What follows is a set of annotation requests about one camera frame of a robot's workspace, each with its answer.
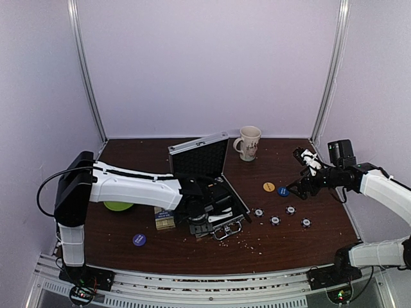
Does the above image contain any right circuit board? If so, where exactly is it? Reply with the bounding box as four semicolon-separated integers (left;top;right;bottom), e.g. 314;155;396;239
326;287;353;305

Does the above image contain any purple poker chip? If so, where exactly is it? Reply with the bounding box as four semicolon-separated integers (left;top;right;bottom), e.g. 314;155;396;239
254;209;264;218
270;216;281;226
301;218;312;228
285;206;296;215

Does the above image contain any left circuit board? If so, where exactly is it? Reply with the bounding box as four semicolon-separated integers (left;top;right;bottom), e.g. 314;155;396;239
69;285;96;306

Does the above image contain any aluminium front rail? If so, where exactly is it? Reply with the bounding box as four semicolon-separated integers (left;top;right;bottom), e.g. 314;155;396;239
23;254;395;307

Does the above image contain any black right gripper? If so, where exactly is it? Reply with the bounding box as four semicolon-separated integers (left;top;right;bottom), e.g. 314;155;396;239
286;166;342;200

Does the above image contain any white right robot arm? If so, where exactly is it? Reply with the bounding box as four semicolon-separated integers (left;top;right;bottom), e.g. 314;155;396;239
286;139;410;284

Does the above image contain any yellow big blind button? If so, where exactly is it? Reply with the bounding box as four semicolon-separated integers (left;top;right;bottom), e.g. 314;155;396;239
263;182;275;193

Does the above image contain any left aluminium frame post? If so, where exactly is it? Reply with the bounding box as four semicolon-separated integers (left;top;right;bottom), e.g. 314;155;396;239
67;0;109;148

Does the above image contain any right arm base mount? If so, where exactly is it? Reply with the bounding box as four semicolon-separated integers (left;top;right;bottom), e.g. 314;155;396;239
306;265;362;291

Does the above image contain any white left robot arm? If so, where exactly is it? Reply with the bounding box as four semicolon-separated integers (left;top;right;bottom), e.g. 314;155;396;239
36;151;250;285

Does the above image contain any aluminium poker case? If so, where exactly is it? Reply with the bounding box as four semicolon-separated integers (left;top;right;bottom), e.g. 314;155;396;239
168;130;251;241

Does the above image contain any blue Texas Hold'em card box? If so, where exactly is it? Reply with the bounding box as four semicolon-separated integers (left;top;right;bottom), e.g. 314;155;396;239
154;207;175;230

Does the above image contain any cream ceramic mug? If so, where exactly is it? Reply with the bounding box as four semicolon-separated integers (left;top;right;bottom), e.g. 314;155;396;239
232;126;261;162

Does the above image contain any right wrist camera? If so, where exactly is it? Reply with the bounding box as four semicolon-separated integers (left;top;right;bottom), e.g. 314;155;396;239
328;139;356;169

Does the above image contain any purple round button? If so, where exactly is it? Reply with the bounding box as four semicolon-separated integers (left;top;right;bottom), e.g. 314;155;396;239
132;234;147;247

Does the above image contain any circuit board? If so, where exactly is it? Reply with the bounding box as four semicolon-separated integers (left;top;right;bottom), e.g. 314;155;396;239
326;287;353;305
69;285;96;306

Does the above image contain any right aluminium frame post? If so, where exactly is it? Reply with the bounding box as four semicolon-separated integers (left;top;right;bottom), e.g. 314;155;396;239
310;0;351;146

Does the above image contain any green plate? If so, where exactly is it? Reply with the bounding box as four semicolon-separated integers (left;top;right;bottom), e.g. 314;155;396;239
103;201;134;212

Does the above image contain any aluminium frame post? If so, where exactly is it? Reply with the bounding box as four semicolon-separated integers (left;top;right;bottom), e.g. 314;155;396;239
310;0;351;146
67;0;109;148

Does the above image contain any blue small blind button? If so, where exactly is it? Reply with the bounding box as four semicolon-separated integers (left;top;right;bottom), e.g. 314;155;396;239
277;187;290;197

